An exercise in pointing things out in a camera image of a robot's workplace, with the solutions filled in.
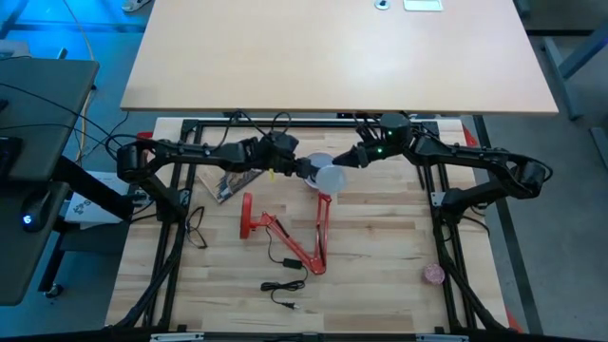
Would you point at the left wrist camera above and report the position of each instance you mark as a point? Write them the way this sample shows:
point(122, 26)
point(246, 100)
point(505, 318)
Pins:
point(285, 141)

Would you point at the black eyeglasses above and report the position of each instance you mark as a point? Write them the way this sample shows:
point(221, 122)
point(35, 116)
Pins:
point(195, 217)

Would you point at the dark grey side desk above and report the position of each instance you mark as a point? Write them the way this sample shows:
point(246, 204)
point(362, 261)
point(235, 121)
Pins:
point(47, 95)

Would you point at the yellow tag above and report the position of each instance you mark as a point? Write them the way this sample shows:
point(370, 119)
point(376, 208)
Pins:
point(271, 175)

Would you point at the pink round disc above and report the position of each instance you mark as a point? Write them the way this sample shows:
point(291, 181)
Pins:
point(433, 274)

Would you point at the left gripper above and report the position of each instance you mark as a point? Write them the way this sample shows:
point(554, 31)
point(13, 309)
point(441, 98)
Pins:
point(280, 165)

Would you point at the light wooden desk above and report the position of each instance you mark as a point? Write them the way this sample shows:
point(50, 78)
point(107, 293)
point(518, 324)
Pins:
point(332, 57)

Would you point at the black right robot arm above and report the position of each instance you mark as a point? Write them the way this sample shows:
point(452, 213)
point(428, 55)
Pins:
point(475, 154)

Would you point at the grey metal desk frame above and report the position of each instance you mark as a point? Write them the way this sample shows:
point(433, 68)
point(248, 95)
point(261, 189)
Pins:
point(570, 62)

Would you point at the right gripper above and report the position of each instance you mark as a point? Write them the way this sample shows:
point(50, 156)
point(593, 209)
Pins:
point(373, 156)

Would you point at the red plastic corner piece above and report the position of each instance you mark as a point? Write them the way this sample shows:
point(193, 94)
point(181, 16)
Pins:
point(469, 138)
point(513, 323)

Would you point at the illustrated booklet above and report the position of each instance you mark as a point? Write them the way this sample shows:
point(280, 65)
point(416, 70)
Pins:
point(233, 183)

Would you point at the person's shoe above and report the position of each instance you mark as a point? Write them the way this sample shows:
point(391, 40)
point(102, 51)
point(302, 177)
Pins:
point(136, 5)

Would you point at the white outlet plate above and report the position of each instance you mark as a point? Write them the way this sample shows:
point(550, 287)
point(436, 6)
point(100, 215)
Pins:
point(423, 5)

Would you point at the black aluminium frame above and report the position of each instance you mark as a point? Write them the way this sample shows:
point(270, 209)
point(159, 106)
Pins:
point(209, 123)

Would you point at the black caster wheel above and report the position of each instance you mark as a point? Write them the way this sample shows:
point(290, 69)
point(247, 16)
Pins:
point(53, 290)

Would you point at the white printed box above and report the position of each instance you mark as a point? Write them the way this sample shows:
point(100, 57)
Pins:
point(78, 212)

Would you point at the red square plate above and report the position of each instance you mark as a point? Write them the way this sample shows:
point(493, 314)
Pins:
point(144, 136)

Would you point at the black computer mouse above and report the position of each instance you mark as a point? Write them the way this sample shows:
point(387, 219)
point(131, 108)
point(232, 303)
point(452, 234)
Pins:
point(40, 204)

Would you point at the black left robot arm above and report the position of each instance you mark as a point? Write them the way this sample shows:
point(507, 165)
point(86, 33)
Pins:
point(190, 153)

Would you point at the red articulated desk lamp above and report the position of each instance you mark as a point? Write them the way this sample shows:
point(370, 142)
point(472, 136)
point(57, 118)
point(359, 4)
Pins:
point(246, 216)

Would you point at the silver metal bracket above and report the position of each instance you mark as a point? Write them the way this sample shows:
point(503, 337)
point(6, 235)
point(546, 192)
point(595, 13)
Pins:
point(176, 337)
point(442, 337)

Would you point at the silver round grommet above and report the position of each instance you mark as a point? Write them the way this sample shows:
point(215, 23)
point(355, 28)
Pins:
point(382, 4)

